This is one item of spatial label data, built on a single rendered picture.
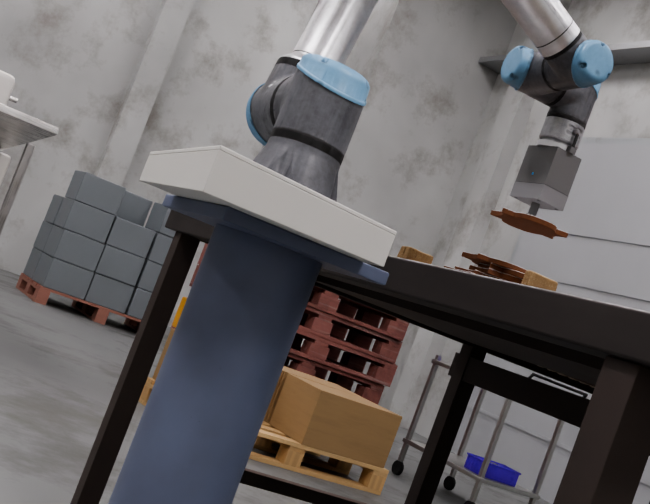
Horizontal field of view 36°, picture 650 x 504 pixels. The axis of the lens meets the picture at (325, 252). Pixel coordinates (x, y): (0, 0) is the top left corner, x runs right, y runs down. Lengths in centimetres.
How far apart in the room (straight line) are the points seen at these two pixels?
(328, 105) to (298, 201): 22
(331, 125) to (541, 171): 54
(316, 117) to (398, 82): 936
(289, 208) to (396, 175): 954
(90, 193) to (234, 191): 789
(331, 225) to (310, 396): 385
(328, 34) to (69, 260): 760
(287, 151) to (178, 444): 45
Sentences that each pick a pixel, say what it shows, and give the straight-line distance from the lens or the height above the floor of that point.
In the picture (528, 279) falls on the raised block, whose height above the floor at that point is 95.
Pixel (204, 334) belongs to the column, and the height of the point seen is 69.
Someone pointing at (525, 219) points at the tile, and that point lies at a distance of 186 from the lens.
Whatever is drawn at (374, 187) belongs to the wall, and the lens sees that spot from 1072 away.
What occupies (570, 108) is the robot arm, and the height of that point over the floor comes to 129.
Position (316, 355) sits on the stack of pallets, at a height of 52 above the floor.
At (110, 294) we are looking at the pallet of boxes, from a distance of 932.
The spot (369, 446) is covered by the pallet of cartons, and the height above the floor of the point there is 23.
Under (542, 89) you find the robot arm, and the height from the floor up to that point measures 129.
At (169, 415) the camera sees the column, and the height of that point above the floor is 57.
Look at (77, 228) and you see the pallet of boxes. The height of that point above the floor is 72.
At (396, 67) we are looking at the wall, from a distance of 1084.
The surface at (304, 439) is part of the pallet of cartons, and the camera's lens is 513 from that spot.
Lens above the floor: 78
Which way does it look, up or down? 3 degrees up
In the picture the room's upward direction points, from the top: 21 degrees clockwise
